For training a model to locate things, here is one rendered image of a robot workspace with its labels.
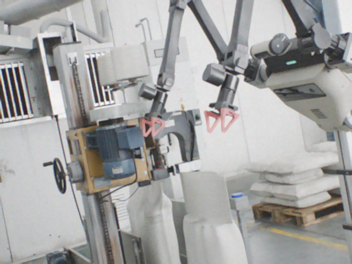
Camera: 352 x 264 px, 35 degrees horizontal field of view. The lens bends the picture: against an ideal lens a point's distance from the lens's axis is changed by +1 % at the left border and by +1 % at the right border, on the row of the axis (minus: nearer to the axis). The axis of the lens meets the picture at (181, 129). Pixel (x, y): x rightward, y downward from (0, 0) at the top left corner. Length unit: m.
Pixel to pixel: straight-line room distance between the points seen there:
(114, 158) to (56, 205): 2.98
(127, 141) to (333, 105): 0.90
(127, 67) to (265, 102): 5.60
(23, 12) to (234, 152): 3.70
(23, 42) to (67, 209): 1.63
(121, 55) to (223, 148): 5.17
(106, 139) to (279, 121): 5.81
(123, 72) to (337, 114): 0.97
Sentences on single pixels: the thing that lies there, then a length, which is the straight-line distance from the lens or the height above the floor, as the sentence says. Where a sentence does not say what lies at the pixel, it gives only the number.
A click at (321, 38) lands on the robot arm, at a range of 2.09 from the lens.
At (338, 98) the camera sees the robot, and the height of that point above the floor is 1.28.
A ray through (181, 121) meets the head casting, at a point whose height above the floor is 1.28.
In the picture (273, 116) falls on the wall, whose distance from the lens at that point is 8.08.
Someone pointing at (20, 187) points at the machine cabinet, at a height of 0.86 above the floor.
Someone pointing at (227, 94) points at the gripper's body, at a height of 1.38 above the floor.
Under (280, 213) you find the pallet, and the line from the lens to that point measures 5.64.
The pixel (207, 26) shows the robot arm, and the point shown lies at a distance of 2.57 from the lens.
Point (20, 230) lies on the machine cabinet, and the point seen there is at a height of 0.47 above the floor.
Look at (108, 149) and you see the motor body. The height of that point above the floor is 1.23.
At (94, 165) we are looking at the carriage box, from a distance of 2.66.
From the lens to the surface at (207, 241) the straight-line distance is 2.49.
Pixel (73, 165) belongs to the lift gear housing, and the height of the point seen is 1.17.
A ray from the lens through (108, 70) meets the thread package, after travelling 2.80.
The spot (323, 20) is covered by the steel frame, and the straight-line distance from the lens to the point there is 8.55.
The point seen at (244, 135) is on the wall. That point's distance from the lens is 7.79.
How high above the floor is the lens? 1.39
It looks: 3 degrees down
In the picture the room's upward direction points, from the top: 10 degrees counter-clockwise
